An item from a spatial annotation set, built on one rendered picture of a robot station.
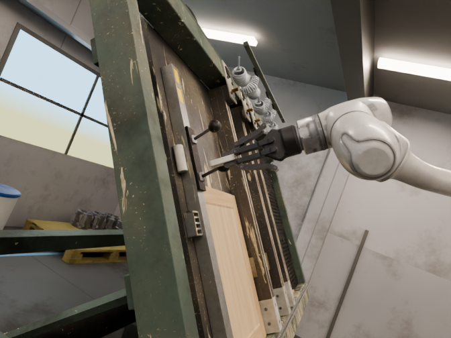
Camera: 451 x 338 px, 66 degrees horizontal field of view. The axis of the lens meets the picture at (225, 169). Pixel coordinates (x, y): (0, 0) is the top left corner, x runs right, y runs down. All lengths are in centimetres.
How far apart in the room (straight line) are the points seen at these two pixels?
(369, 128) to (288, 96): 437
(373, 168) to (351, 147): 5
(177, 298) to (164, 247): 11
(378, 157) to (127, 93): 57
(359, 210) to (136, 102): 392
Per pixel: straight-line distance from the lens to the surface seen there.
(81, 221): 494
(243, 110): 188
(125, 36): 95
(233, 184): 149
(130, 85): 88
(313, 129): 84
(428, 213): 457
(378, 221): 453
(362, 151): 66
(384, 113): 85
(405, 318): 459
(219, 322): 100
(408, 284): 454
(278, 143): 87
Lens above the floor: 138
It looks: 3 degrees up
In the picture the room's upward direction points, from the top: 21 degrees clockwise
